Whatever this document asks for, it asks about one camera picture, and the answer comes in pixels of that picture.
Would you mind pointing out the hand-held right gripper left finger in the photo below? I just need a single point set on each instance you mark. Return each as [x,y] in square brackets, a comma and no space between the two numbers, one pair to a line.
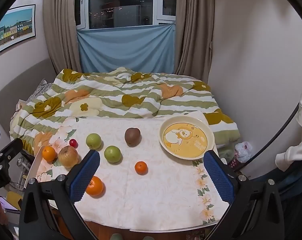
[86,177]

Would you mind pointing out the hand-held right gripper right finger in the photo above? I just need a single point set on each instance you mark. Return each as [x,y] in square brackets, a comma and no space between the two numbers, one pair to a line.
[219,177]

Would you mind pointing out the large orange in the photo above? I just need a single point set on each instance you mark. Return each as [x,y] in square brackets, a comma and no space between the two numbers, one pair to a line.
[96,186]

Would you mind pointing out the yellow-red apple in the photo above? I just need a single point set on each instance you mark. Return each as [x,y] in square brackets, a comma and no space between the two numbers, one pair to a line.
[68,156]

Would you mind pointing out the green apple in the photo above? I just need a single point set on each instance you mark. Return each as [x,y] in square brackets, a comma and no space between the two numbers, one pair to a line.
[93,141]
[112,154]

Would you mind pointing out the red cherry tomato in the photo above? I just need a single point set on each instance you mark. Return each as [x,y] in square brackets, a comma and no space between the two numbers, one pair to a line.
[73,143]

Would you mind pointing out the yellow cartoon plate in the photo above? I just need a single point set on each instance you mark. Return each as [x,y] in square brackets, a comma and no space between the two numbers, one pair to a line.
[185,137]

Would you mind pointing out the small mandarin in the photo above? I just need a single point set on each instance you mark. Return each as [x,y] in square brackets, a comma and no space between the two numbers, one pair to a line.
[141,167]

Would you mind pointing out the pink patterned bag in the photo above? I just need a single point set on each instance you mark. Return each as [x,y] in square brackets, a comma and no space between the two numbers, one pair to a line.
[233,163]

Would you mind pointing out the plain green blanket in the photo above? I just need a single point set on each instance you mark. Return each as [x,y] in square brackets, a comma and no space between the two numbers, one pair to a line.
[225,152]

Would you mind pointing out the white plastic bag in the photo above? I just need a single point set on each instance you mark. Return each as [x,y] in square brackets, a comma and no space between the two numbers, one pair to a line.
[243,151]

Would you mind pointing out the grey padded headboard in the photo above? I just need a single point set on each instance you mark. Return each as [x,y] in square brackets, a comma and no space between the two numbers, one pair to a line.
[16,85]

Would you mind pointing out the brown kiwi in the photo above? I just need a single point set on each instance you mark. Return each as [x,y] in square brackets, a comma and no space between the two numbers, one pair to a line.
[132,136]

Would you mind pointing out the white floral tablecloth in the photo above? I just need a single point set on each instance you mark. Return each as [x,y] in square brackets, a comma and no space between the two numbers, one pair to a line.
[153,192]

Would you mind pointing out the grey patterned pillow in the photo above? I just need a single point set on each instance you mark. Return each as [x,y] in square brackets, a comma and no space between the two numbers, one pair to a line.
[42,86]

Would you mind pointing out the person's white fleece jacket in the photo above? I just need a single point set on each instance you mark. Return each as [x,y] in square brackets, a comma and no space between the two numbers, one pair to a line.
[294,152]

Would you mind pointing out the green striped floral blanket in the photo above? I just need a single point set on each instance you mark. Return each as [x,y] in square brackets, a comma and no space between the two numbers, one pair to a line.
[141,97]

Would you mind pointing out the beige curtain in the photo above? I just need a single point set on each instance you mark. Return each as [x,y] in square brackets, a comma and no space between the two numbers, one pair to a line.
[193,25]
[61,25]

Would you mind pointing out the blue window cloth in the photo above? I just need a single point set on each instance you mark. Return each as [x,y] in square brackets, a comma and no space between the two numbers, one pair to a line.
[126,47]

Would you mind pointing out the window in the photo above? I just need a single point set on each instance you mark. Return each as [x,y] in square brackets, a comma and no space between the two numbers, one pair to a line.
[121,5]

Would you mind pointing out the wall outlet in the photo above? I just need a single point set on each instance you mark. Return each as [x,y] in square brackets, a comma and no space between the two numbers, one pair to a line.
[20,105]

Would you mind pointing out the wall poster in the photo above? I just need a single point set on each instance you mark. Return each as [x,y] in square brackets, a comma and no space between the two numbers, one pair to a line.
[13,27]

